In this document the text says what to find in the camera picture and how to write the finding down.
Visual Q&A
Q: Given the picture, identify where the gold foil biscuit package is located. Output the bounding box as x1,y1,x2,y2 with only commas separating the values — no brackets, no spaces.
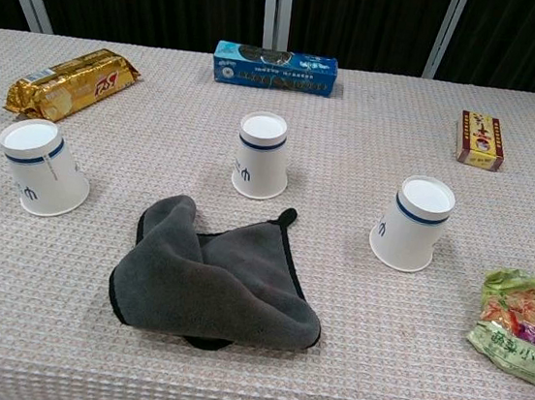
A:
3,37,143,133

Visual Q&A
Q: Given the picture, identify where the green snack bag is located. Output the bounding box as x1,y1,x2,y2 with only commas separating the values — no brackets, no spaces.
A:
461,263,535,390

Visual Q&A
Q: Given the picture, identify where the grey microfibre cloth black trim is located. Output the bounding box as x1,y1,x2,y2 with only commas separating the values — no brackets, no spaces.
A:
101,186,337,365

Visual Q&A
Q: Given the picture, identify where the red and yellow small box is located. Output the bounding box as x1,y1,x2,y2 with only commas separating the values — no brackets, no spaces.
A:
452,108,511,173

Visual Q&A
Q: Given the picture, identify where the white paper cup blue stripe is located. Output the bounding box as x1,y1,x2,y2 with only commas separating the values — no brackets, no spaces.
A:
0,113,99,223
228,108,298,204
364,169,459,278

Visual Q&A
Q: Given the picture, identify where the blue cookie box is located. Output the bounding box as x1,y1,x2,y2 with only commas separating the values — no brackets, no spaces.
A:
209,40,341,99

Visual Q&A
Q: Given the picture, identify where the beige woven tablecloth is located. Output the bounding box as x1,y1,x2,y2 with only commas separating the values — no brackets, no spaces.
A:
0,27,535,400

